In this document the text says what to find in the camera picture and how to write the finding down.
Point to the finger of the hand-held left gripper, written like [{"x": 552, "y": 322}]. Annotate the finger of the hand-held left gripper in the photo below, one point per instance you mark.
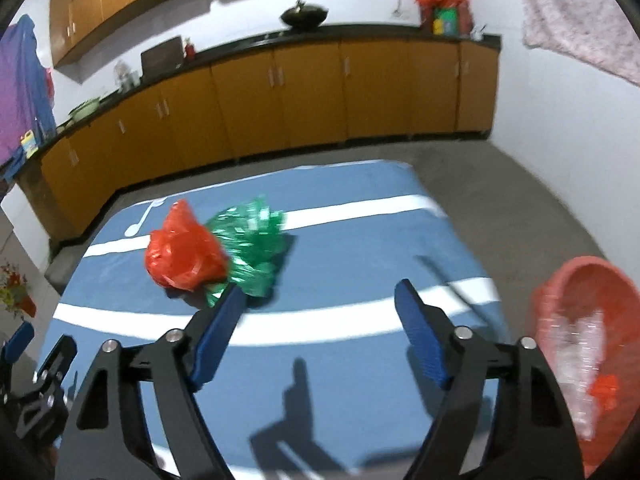
[
  {"x": 55, "y": 360},
  {"x": 20, "y": 341}
]

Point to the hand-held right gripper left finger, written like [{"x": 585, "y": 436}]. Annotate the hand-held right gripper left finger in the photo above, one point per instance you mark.
[{"x": 220, "y": 330}]

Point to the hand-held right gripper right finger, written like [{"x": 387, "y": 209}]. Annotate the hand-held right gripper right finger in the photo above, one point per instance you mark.
[{"x": 420, "y": 335}]

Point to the orange plastic bag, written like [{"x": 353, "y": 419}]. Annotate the orange plastic bag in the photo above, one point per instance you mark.
[
  {"x": 602, "y": 390},
  {"x": 185, "y": 255}
]

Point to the green plastic bag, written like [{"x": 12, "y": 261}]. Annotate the green plastic bag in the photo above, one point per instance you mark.
[{"x": 250, "y": 240}]

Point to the clear bubble wrap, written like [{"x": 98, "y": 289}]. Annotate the clear bubble wrap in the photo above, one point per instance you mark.
[{"x": 575, "y": 360}]

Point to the pink plastic basket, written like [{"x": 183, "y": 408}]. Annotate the pink plastic basket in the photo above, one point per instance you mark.
[{"x": 590, "y": 280}]

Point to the white appliance with flower sticker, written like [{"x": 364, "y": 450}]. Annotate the white appliance with flower sticker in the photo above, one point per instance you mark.
[{"x": 12, "y": 240}]

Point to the blue white striped mat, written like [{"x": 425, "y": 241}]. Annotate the blue white striped mat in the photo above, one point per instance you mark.
[{"x": 350, "y": 240}]

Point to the yellow detergent bottle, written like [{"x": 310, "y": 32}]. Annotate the yellow detergent bottle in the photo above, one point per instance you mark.
[{"x": 28, "y": 144}]

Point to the green basin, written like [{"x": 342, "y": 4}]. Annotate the green basin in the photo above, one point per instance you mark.
[{"x": 84, "y": 109}]

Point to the purple hanging cloth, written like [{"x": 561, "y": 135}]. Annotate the purple hanging cloth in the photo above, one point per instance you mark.
[{"x": 20, "y": 90}]

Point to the brown kitchen base cabinets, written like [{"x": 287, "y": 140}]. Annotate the brown kitchen base cabinets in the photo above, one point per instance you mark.
[{"x": 310, "y": 95}]

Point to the red hanging cloth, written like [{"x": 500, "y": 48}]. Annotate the red hanging cloth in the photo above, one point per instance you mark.
[{"x": 50, "y": 82}]

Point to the clear glass jar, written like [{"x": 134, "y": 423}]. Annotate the clear glass jar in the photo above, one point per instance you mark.
[{"x": 127, "y": 77}]

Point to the dark brown cutting board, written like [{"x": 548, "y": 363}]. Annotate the dark brown cutting board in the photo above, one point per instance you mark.
[{"x": 161, "y": 57}]

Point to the small red bottle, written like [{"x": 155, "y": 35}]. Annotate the small red bottle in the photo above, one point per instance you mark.
[{"x": 189, "y": 50}]

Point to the black kitchen countertop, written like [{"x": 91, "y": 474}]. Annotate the black kitchen countertop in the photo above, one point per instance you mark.
[{"x": 370, "y": 31}]

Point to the green yellow package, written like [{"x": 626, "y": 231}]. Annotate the green yellow package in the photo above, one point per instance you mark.
[{"x": 446, "y": 21}]

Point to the black wok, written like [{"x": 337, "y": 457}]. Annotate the black wok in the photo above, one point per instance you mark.
[{"x": 305, "y": 15}]

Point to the pink floral hanging cloth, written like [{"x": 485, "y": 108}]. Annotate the pink floral hanging cloth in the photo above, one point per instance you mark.
[{"x": 575, "y": 10}]

